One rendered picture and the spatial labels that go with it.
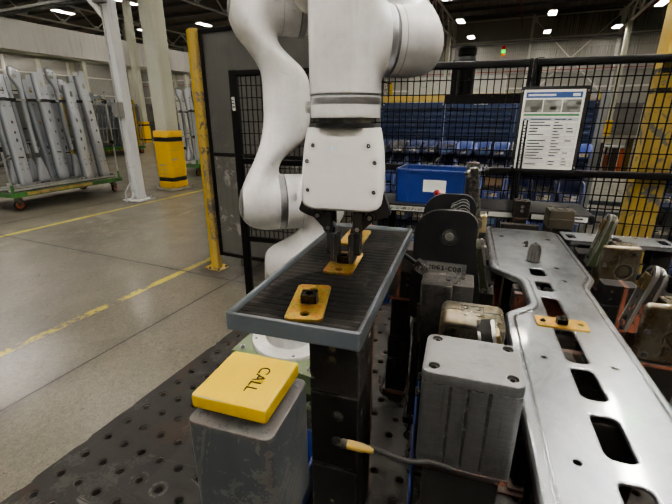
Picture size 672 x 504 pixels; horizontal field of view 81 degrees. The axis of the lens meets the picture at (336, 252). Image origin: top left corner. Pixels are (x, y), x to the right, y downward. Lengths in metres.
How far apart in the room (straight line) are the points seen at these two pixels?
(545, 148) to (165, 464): 1.58
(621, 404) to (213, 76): 3.33
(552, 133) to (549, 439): 1.35
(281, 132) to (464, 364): 0.59
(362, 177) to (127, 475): 0.73
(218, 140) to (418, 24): 3.12
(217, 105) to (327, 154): 3.07
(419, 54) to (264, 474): 0.44
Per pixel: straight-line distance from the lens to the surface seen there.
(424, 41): 0.50
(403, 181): 1.58
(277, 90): 0.86
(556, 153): 1.76
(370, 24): 0.48
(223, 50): 3.49
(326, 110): 0.47
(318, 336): 0.37
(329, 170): 0.48
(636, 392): 0.69
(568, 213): 1.48
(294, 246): 0.89
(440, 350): 0.45
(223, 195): 3.60
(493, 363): 0.45
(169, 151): 8.24
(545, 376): 0.66
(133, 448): 1.00
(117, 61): 7.47
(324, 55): 0.47
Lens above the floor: 1.35
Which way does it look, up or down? 19 degrees down
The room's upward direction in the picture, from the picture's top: straight up
